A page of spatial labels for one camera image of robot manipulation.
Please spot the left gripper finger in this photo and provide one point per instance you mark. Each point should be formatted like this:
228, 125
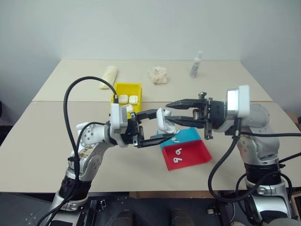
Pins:
155, 140
147, 114

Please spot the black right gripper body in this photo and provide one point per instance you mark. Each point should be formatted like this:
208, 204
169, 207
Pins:
215, 113

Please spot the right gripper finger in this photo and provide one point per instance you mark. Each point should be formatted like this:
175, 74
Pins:
185, 104
188, 122

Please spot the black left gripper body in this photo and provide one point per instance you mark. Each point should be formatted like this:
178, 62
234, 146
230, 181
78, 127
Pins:
132, 131

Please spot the white earbud case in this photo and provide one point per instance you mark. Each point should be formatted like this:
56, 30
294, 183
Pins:
123, 99
161, 122
130, 108
133, 99

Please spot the white earbud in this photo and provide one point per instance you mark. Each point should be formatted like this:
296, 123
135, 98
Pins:
175, 140
176, 161
179, 151
167, 112

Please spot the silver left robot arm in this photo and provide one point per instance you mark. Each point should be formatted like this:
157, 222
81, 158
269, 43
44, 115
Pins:
92, 155

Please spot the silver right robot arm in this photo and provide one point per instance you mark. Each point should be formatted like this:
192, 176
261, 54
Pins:
261, 146

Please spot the closed white earbud case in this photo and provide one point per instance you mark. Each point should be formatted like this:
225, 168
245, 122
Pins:
133, 99
130, 108
123, 99

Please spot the yellow plastic bin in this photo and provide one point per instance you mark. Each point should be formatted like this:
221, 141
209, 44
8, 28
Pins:
136, 90

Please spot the blue plastic tray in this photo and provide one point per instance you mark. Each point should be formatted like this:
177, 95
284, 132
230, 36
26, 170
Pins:
188, 135

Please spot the red plastic tray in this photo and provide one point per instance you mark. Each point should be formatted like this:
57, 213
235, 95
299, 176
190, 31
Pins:
195, 153

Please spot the clear spray bottle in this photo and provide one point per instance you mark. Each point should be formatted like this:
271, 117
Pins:
195, 67

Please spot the crumpled white plastic wrap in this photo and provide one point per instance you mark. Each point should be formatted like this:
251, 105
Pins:
158, 75

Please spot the cream rolled cloth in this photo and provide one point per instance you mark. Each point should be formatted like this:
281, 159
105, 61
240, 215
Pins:
108, 76

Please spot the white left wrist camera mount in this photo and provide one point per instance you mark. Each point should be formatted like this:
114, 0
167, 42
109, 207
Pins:
116, 117

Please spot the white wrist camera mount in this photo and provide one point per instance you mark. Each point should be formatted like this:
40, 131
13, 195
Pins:
241, 101
116, 117

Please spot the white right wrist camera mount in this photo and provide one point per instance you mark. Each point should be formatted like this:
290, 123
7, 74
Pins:
241, 101

